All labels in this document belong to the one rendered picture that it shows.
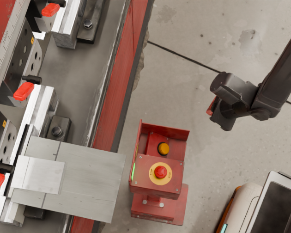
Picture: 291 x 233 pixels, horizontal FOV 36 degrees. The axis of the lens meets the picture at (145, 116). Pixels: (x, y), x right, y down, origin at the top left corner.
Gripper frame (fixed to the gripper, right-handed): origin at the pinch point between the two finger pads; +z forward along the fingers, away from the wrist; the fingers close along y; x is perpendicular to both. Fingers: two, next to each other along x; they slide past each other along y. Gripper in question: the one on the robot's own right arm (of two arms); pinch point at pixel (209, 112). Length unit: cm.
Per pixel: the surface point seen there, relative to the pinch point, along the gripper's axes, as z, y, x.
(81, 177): 10.0, 31.2, -20.5
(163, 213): 79, 18, 39
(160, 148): 27.9, 7.8, 3.0
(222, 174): 81, -13, 60
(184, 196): 86, 5, 48
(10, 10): -18, 15, -56
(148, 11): 110, -78, -6
